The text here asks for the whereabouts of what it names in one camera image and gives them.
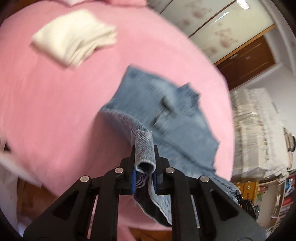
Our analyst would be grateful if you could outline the blue denim jacket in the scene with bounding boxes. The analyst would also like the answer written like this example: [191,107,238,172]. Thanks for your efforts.
[100,66,236,226]

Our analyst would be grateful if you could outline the white lace curtain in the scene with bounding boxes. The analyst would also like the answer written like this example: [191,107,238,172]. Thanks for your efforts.
[230,88,292,181]

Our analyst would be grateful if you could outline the white dotted bed sheet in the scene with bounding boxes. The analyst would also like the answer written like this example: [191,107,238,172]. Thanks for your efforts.
[0,131,42,232]

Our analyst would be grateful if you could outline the pink bed cover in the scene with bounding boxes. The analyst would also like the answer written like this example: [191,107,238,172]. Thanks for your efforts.
[0,0,235,241]

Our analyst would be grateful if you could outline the brown wooden cabinet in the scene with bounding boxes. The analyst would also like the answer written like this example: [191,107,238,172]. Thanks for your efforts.
[215,24,276,90]

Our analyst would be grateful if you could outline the floral glass wardrobe door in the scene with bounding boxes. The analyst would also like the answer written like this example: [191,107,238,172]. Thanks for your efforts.
[147,0,274,63]

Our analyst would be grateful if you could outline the folded white fleece blanket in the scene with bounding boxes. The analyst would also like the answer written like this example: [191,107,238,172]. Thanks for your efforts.
[32,9,117,67]

